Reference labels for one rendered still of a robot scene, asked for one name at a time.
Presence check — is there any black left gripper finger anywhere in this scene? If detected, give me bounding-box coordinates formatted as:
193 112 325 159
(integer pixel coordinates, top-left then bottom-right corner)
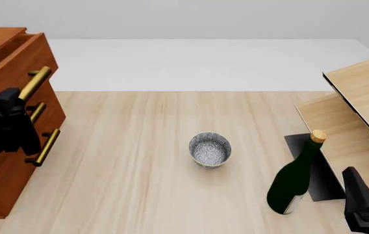
0 88 42 157

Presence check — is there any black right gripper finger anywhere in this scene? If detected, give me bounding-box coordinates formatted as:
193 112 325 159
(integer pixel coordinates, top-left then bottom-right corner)
342 166 369 215

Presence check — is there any dark green corked bottle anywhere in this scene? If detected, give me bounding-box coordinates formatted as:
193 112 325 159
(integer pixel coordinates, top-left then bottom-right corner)
266 129 327 216

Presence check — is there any pale wood two-tier shelf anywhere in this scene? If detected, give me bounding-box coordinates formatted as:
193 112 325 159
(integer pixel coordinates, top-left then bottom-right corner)
284 52 369 203

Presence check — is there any blue-white patterned bowl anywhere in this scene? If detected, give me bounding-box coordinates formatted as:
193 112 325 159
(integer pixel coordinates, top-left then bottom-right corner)
188 131 233 170

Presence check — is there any short brass drawer handle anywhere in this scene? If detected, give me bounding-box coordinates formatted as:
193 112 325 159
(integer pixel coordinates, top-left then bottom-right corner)
25 101 47 125

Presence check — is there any medium brass drawer handle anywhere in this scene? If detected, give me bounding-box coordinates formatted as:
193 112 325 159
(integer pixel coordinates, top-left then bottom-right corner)
24 128 61 168

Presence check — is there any wooden drawer, short brass handle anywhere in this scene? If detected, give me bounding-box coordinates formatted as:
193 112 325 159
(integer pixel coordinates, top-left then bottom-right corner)
25 82 63 137

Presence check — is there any long brass drawer handle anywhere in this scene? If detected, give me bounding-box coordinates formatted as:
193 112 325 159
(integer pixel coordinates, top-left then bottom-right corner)
18 65 53 101

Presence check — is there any wooden drawer, medium brass handle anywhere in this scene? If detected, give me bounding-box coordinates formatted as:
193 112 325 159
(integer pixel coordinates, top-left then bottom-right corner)
0 99 67 218

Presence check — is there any wooden drawer, long brass handle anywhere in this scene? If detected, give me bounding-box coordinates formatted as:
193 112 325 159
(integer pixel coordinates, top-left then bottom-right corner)
0 32 59 105

